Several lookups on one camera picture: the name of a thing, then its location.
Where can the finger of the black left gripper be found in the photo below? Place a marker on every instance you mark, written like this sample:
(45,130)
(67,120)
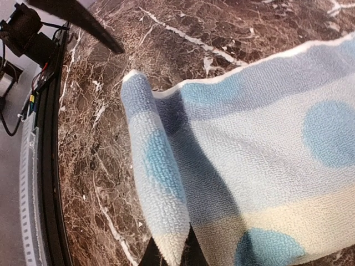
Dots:
(75,13)

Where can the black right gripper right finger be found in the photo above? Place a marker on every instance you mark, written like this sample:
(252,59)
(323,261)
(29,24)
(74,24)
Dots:
(194,249)

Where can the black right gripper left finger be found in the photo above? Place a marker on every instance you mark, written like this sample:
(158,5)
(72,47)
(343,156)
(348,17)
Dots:
(152,256)

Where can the light blue patterned towel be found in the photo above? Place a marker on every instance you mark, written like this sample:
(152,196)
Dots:
(257,164)

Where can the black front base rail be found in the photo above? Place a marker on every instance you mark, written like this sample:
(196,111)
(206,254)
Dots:
(54,242)

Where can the white slotted cable duct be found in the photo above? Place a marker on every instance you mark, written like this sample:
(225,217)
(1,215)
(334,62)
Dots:
(28,195)

